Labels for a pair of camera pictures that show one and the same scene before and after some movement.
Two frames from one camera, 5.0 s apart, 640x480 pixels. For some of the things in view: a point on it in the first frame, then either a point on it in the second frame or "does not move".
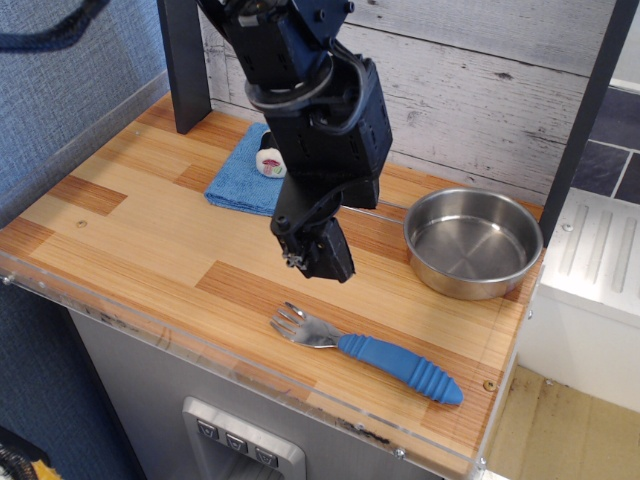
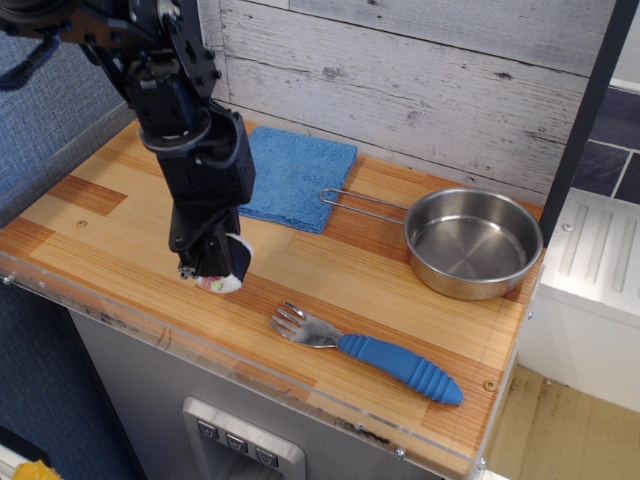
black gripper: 332,147 → 218,172
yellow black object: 20,460 does not move
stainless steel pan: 471,243 does not move
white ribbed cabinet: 584,325 does not move
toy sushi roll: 270,161 → 241,256
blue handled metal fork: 306,330 does not move
